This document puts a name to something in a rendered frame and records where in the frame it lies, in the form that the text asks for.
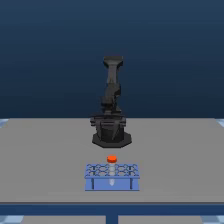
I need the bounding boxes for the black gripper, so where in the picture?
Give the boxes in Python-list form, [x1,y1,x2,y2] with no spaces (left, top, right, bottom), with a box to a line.
[89,113,127,143]

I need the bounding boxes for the blue test tube rack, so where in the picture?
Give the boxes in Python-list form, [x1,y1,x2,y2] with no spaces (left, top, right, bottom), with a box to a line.
[84,162,141,192]

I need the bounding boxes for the clear tube with orange cap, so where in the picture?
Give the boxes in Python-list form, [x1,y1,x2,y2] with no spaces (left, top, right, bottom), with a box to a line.
[106,155,119,187]

